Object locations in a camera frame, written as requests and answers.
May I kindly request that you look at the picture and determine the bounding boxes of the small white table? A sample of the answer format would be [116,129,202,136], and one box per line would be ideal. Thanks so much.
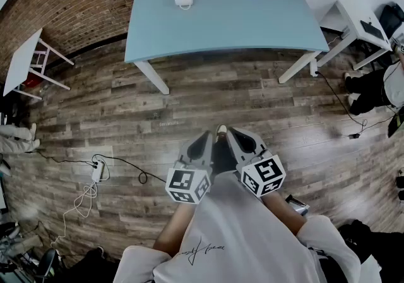
[3,28,75,101]

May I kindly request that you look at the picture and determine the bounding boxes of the white cable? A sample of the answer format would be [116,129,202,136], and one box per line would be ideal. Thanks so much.
[50,180,99,248]

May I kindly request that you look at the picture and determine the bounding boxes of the white desk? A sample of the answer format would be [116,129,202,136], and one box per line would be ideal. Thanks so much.
[317,0,394,71]

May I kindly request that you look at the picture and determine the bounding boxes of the person's black trousers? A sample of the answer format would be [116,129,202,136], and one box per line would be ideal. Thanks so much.
[210,141,237,181]

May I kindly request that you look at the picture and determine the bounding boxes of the person's left forearm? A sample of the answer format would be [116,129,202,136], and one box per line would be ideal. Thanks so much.
[153,201,198,259]

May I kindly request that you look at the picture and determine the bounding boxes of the light blue table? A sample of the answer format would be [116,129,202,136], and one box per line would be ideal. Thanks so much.
[124,0,330,95]

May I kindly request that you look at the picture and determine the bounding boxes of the black office chair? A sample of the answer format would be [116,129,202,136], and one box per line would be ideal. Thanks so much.
[378,3,404,38]

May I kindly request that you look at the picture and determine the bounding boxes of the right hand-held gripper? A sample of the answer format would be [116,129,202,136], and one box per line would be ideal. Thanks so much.
[226,126,287,198]

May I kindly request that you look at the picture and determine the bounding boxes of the person's right forearm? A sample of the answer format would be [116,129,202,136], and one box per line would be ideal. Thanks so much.
[261,195,309,238]

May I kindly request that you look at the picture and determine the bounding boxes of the black and yellow bag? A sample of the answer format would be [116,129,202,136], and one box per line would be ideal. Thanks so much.
[387,114,404,139]

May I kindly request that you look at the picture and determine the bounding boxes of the black cable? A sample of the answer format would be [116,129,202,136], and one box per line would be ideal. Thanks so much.
[314,69,395,137]
[37,148,95,167]
[101,154,167,185]

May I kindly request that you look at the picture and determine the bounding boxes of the black keyboard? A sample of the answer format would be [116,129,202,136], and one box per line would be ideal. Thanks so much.
[360,20,383,39]

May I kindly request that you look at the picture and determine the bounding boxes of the person's white shoe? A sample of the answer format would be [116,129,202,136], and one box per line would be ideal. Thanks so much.
[215,124,229,143]

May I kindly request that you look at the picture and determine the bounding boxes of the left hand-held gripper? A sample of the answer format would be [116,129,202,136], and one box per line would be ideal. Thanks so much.
[165,131,214,205]

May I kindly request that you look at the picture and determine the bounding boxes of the white power strip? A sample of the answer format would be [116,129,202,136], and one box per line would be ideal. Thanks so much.
[91,160,104,183]

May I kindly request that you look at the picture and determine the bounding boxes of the person's white shirt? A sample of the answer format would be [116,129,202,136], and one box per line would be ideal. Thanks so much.
[112,174,362,283]

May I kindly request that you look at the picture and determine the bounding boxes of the black backpack strap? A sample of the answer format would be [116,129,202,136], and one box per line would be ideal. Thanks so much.
[307,246,329,283]

